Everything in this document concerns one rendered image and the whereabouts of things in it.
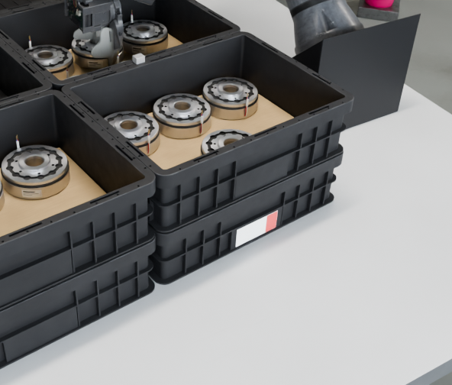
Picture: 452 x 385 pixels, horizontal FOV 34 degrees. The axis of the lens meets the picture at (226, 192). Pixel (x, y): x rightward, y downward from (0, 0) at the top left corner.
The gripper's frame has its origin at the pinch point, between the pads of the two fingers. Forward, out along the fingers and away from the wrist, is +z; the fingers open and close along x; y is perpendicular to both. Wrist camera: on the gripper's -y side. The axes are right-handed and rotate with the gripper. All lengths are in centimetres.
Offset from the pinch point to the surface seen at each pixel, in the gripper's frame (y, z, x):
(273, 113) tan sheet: -16.2, -2.0, 32.7
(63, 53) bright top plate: 7.6, -0.5, -3.3
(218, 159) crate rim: 9, -13, 47
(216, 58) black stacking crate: -12.1, -7.1, 19.2
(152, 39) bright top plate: -10.1, -1.3, 1.1
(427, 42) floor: -214, 94, -61
